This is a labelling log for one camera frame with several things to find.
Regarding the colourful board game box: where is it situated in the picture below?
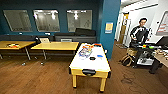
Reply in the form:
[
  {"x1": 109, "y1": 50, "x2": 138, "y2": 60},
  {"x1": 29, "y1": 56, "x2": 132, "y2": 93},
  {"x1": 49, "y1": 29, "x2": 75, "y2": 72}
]
[{"x1": 78, "y1": 45, "x2": 93, "y2": 59}]

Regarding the small red box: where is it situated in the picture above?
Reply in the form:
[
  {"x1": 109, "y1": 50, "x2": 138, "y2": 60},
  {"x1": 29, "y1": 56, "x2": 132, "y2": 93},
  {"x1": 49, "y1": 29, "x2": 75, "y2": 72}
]
[{"x1": 92, "y1": 43, "x2": 102, "y2": 48}]

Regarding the black ping pong paddle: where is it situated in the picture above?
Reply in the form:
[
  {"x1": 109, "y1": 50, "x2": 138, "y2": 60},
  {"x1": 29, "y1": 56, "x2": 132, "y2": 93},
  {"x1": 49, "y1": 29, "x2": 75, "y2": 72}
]
[{"x1": 89, "y1": 56, "x2": 97, "y2": 61}]

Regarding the long dark grey sofa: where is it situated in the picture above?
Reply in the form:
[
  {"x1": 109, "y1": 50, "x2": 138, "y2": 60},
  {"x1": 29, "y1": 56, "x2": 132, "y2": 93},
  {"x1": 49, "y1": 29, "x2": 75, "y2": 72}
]
[{"x1": 0, "y1": 27, "x2": 98, "y2": 44}]

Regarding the white activity table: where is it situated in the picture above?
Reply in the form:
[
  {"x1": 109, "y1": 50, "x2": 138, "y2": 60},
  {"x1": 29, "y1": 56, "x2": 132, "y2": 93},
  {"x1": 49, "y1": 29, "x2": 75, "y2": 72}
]
[{"x1": 68, "y1": 42, "x2": 112, "y2": 93}]

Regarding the interior glass window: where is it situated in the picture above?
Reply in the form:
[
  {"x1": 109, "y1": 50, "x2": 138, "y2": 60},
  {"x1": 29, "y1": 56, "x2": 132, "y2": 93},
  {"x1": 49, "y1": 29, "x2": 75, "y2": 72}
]
[
  {"x1": 32, "y1": 9, "x2": 61, "y2": 33},
  {"x1": 3, "y1": 9, "x2": 34, "y2": 33},
  {"x1": 66, "y1": 9, "x2": 94, "y2": 33}
]

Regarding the yellow game table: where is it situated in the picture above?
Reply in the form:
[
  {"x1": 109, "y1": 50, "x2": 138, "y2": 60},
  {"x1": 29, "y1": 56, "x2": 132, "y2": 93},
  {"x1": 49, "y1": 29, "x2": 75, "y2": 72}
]
[{"x1": 30, "y1": 41, "x2": 80, "y2": 61}]

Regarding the silver laptop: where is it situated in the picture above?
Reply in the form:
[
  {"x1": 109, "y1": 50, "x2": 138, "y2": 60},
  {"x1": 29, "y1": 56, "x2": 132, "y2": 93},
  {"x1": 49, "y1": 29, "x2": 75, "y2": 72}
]
[{"x1": 39, "y1": 37, "x2": 51, "y2": 44}]

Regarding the brown black backpack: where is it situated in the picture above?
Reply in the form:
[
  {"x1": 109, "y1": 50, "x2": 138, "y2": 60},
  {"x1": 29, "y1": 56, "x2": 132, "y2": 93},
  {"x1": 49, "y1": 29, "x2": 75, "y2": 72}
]
[{"x1": 120, "y1": 54, "x2": 135, "y2": 68}]

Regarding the cardboard box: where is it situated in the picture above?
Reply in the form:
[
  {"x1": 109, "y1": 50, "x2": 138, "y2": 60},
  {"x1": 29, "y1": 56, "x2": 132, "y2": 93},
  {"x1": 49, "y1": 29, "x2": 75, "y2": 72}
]
[{"x1": 126, "y1": 47, "x2": 138, "y2": 58}]

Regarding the man in dark shirt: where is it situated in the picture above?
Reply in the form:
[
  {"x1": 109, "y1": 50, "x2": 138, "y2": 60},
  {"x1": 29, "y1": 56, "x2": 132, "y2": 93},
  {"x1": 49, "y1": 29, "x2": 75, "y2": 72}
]
[{"x1": 129, "y1": 17, "x2": 150, "y2": 50}]

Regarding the yellow wooden table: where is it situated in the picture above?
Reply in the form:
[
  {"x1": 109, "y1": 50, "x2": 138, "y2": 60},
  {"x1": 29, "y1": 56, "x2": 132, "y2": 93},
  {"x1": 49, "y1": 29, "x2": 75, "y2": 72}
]
[{"x1": 0, "y1": 40, "x2": 37, "y2": 61}]

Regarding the small red orange object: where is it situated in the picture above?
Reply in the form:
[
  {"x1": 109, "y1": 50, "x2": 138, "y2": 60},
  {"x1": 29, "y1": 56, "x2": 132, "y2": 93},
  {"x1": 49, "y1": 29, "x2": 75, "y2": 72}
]
[{"x1": 6, "y1": 43, "x2": 20, "y2": 49}]

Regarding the black monitor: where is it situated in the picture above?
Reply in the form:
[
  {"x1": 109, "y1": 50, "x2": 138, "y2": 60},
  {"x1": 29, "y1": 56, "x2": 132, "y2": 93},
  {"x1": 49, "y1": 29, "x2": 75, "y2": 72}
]
[{"x1": 155, "y1": 35, "x2": 168, "y2": 48}]

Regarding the small yellow wall poster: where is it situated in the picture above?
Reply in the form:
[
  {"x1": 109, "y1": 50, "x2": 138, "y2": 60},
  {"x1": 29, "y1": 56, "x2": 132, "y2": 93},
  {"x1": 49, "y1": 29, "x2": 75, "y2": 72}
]
[{"x1": 104, "y1": 21, "x2": 114, "y2": 34}]

